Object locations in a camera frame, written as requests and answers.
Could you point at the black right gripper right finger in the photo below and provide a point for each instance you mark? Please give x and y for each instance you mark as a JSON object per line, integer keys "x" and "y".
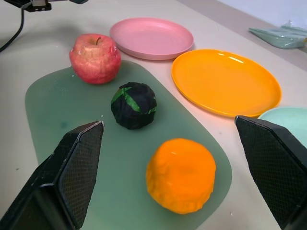
{"x": 271, "y": 163}

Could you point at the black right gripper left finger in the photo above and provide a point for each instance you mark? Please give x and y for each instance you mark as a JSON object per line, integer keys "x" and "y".
{"x": 72, "y": 172}

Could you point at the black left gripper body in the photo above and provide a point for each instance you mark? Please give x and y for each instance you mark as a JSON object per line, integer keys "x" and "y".
{"x": 36, "y": 5}

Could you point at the light green plate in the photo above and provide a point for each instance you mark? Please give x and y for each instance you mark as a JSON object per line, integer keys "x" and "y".
{"x": 287, "y": 121}

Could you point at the dark green avocado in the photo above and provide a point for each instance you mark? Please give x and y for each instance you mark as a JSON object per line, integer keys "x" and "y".
{"x": 134, "y": 106}

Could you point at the orange fruit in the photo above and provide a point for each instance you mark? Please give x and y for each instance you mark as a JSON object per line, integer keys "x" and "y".
{"x": 180, "y": 176}

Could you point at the orange plate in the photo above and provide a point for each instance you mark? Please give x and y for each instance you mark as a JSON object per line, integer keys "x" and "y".
{"x": 225, "y": 81}

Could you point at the pink plate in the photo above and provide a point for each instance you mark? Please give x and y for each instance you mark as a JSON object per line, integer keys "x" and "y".
{"x": 151, "y": 38}

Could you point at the green translucent mat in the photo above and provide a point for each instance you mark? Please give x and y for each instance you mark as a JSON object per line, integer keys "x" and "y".
{"x": 127, "y": 153}

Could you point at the red apple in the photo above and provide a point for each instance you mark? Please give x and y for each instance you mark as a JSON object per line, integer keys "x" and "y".
{"x": 95, "y": 59}

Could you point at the clear plastic bag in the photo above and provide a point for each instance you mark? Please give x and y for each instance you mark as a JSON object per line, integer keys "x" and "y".
{"x": 280, "y": 36}

